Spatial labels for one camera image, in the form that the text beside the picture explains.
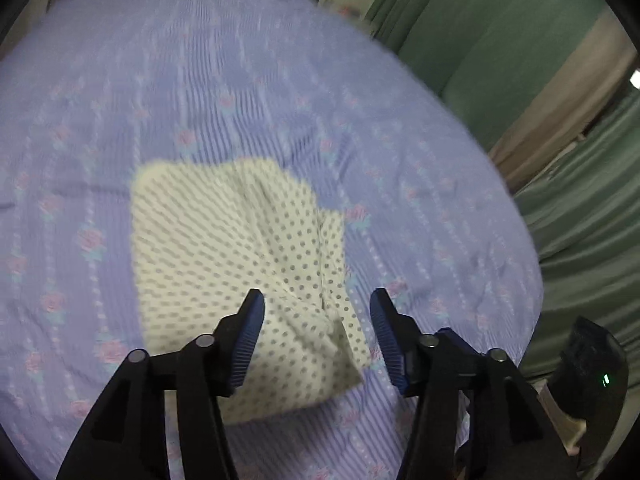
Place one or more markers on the purple floral striped bedsheet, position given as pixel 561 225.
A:
pixel 200 85

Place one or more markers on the green curtain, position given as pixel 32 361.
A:
pixel 475 20
pixel 585 200

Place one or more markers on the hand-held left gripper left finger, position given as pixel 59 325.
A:
pixel 247 341

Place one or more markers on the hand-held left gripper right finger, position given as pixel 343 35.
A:
pixel 388 341

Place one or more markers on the cream polka dot small garment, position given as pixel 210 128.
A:
pixel 200 240

